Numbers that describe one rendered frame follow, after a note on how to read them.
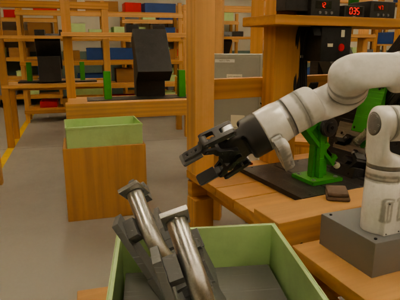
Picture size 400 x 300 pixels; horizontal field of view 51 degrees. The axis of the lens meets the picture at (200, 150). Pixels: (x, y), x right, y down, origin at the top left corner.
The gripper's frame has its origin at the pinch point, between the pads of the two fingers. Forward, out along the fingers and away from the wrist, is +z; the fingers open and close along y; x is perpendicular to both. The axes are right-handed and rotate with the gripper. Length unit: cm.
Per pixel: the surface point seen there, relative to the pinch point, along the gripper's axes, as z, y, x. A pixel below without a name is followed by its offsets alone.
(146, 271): 15.6, -3.8, 10.9
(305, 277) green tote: -8.2, -27.4, 20.1
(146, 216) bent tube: 10.8, 0.8, 3.9
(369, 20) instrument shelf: -90, -93, -75
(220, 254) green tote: 8.4, -43.6, 2.0
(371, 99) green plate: -67, -93, -40
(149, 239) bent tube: 11.8, 0.3, 7.8
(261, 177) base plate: -13, -93, -34
